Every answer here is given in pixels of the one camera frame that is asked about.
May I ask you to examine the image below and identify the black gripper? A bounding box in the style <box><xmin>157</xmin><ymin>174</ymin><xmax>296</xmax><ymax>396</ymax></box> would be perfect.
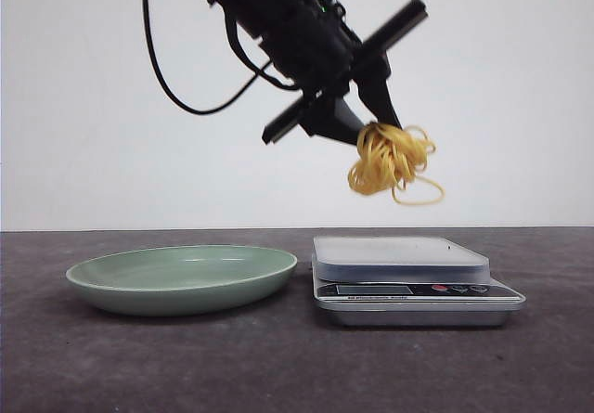
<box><xmin>262</xmin><ymin>0</ymin><xmax>428</xmax><ymax>146</ymax></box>

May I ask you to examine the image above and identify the yellow vermicelli noodle bundle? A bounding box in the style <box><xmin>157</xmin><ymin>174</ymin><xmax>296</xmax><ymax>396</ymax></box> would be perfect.
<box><xmin>347</xmin><ymin>123</ymin><xmax>446</xmax><ymax>206</ymax></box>

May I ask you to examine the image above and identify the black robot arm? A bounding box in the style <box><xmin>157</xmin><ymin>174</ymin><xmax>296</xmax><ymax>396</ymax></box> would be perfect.
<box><xmin>208</xmin><ymin>0</ymin><xmax>427</xmax><ymax>144</ymax></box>

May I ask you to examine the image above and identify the silver digital kitchen scale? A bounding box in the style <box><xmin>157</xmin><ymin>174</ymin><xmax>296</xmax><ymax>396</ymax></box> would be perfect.
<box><xmin>312</xmin><ymin>236</ymin><xmax>526</xmax><ymax>327</ymax></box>

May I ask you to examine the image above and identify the light green round plate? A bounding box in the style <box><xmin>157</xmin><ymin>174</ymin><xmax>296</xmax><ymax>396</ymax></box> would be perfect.
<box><xmin>65</xmin><ymin>245</ymin><xmax>298</xmax><ymax>316</ymax></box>

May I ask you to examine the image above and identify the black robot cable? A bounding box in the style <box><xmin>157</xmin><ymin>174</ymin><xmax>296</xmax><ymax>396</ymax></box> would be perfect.
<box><xmin>141</xmin><ymin>0</ymin><xmax>303</xmax><ymax>116</ymax></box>

